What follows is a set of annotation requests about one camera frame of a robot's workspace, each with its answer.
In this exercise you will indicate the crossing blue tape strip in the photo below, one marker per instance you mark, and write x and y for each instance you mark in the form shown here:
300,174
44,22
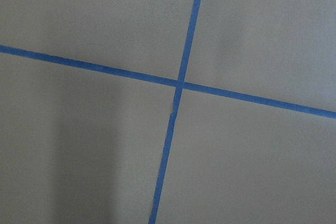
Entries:
175,107

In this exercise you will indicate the long blue tape strip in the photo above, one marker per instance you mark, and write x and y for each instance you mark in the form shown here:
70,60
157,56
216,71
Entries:
166,81

